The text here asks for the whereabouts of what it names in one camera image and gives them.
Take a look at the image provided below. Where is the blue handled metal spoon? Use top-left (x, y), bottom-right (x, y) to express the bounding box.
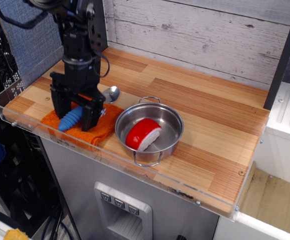
top-left (58, 86), bottom-right (120, 132)

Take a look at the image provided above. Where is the black vertical post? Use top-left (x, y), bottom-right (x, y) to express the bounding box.
top-left (263, 31), bottom-right (290, 110)

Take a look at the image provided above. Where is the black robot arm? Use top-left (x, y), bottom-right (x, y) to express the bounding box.
top-left (27, 0), bottom-right (108, 132)

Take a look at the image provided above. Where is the clear acrylic table guard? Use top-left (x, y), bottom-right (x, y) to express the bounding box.
top-left (0, 34), bottom-right (267, 223)

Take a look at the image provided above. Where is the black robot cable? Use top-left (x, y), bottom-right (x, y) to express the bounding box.
top-left (0, 0), bottom-right (110, 78)

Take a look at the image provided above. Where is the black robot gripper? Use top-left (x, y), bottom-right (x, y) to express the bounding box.
top-left (49, 58), bottom-right (106, 132)

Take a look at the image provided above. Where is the small steel pot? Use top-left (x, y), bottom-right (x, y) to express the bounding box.
top-left (115, 96), bottom-right (184, 167)

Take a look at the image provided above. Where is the silver toy dishwasher cabinet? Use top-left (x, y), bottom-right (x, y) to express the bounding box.
top-left (42, 139), bottom-right (219, 240)

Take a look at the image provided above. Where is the white toy sink unit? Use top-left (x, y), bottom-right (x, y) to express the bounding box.
top-left (214, 82), bottom-right (290, 240)

